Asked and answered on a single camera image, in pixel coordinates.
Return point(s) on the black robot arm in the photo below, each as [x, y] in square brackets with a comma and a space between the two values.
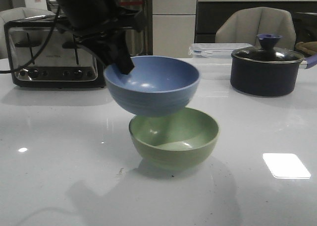
[83, 14]

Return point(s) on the white cabinet column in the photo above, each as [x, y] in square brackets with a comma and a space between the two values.
[173, 27]

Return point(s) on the black chrome toaster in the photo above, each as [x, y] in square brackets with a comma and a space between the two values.
[45, 58]

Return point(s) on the clear plastic food container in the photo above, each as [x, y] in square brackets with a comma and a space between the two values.
[210, 57]

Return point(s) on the dark blue saucepan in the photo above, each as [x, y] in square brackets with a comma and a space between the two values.
[268, 79]

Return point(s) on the tan cushion sofa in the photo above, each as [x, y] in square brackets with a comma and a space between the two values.
[309, 48]

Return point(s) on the beige upholstered chair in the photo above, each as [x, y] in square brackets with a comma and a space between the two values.
[244, 25]

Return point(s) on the blue bowl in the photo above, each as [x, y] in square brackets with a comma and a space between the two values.
[156, 86]

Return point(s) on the green bowl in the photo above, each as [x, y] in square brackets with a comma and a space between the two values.
[175, 142]

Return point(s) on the glass lid with blue knob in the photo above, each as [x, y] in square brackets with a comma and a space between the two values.
[267, 52]

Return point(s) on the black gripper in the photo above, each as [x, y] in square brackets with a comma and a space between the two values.
[107, 41]

